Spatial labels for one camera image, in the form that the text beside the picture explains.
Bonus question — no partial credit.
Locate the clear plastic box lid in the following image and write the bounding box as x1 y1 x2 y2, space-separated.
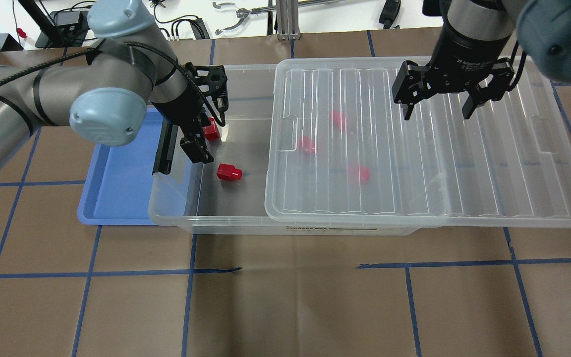
264 57 571 229

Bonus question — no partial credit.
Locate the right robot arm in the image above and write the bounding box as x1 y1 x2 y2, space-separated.
392 0 571 120

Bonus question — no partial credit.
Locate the blue plastic tray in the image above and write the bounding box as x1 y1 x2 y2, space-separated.
77 108 163 226

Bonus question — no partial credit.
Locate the red block centre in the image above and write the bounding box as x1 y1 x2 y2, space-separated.
297 135 317 156

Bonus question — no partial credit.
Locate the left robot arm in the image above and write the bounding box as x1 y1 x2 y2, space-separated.
0 0 228 169

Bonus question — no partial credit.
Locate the black cable bundle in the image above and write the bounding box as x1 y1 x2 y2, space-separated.
152 0 212 43

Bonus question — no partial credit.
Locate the metal grabber tool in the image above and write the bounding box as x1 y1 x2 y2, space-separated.
212 0 338 35

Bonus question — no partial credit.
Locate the red block lower middle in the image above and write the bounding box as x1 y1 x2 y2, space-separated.
345 164 372 185

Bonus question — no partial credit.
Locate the black box latch handle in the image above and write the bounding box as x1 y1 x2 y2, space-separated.
152 119 179 175

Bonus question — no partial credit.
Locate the aluminium frame post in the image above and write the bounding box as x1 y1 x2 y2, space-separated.
275 0 301 41

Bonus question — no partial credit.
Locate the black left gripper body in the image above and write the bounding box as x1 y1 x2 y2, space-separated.
159 97 213 149

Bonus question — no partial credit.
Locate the clear plastic storage box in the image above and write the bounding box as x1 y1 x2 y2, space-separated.
149 58 457 236

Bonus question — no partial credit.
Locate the red block upper middle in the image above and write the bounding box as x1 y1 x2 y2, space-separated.
330 111 347 132

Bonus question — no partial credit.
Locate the red block near latch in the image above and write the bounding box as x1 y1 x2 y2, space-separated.
203 116 221 141

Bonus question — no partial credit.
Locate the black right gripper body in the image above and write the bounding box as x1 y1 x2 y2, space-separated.
391 58 515 106

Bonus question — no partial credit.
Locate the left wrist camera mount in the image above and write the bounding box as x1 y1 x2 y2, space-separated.
184 62 228 113

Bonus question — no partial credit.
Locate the red block from tray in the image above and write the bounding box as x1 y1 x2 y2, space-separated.
216 163 243 181

